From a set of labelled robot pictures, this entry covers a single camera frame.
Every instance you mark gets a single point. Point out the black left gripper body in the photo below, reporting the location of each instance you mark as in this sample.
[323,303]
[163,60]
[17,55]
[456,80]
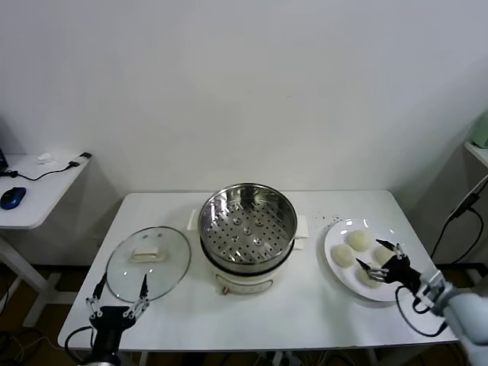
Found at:
[108,320]

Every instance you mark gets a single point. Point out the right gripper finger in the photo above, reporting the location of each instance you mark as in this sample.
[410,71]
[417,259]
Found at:
[394,249]
[375,272]

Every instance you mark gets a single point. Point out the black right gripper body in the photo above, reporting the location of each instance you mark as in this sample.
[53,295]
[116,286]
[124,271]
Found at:
[400,270]

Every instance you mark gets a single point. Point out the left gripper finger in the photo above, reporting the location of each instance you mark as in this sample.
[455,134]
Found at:
[95,303]
[143,293]

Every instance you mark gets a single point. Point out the white steamed baozi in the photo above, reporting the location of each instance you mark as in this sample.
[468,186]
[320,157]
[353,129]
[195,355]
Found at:
[366,283]
[343,254]
[359,240]
[380,254]

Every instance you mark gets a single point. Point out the round glass pot lid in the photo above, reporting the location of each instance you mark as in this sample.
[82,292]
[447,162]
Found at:
[146,254]

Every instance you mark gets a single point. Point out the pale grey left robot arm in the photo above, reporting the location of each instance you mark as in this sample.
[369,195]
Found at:
[104,360]

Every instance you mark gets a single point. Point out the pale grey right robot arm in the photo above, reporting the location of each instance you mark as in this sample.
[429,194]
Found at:
[469,324]

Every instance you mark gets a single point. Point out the perforated steel steamer basket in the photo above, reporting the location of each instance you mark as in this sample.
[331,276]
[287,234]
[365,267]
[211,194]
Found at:
[248,236]

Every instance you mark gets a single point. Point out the white round plate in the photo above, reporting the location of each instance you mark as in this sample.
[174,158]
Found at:
[343,232]

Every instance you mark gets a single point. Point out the scattered black crumbs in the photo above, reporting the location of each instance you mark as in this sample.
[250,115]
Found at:
[326,217]

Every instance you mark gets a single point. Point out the white electric cooking pot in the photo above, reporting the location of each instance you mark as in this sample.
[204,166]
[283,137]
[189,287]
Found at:
[244,284]

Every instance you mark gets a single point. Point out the white side desk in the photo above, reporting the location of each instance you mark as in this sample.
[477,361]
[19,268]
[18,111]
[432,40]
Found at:
[38,206]

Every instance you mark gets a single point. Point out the white shelf table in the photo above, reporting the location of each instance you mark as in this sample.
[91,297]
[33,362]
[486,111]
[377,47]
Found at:
[478,152]

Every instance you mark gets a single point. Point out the blue computer mouse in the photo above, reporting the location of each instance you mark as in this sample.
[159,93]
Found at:
[12,197]

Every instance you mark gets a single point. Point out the black and white adapter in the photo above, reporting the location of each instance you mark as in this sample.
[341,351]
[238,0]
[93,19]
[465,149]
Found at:
[79,159]

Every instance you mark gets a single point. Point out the pale green appliance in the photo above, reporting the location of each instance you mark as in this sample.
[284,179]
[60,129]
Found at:
[481,131]

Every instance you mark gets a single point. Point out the small white plastic object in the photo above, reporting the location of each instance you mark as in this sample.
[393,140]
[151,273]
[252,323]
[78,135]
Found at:
[45,158]

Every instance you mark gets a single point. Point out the dark monitor edge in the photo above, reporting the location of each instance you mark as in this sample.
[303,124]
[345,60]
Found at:
[2,152]

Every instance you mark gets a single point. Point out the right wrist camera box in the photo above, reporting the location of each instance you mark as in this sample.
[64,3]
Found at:
[432,289]

